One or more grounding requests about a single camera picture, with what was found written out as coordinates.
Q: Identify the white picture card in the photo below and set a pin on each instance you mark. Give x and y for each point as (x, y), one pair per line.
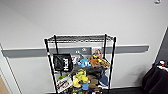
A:
(97, 52)

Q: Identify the blue plush toy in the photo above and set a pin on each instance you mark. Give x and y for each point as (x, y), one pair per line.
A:
(84, 63)

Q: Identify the orange plush toy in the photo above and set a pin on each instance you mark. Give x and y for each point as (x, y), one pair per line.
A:
(95, 61)

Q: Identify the black Huel bag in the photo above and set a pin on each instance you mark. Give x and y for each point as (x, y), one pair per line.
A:
(63, 63)

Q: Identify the brown plush toy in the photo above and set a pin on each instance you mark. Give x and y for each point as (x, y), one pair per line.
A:
(105, 63)

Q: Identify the yellow plush toy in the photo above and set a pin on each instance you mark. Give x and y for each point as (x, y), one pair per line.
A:
(80, 77)

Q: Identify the blue shark plush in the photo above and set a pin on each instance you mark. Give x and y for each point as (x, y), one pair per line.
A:
(104, 81)

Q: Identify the small blue cup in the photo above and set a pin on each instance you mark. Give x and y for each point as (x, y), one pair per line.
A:
(85, 86)

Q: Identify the white printed bag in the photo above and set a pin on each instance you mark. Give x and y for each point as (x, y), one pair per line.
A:
(64, 84)

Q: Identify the black garment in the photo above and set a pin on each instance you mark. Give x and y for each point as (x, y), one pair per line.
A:
(156, 81)

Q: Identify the round ceiling fixture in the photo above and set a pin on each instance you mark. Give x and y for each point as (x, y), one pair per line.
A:
(157, 1)

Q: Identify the white door frame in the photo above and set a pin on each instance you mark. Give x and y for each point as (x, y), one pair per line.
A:
(6, 73)

